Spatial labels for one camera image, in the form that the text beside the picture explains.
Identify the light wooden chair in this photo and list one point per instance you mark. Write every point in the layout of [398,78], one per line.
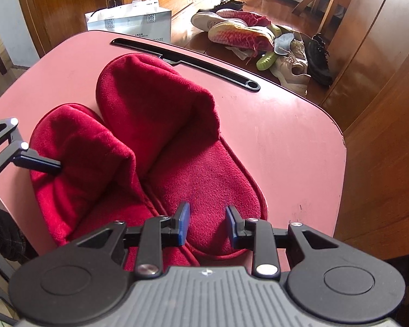
[334,3]

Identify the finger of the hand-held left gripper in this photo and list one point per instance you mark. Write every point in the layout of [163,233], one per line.
[37,164]

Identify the red fleece slipper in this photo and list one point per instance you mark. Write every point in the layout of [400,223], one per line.
[75,150]
[156,109]

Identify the white grey paper bag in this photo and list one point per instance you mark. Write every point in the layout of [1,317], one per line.
[129,20]

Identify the pile of assorted shoes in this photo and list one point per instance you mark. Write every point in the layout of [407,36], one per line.
[238,34]

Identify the plain wooden door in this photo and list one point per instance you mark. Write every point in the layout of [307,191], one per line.
[61,6]

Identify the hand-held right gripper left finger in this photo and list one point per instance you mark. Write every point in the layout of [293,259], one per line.
[184,224]

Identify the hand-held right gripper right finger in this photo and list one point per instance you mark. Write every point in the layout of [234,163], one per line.
[232,226]

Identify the wooden wardrobe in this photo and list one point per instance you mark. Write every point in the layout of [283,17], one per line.
[388,109]

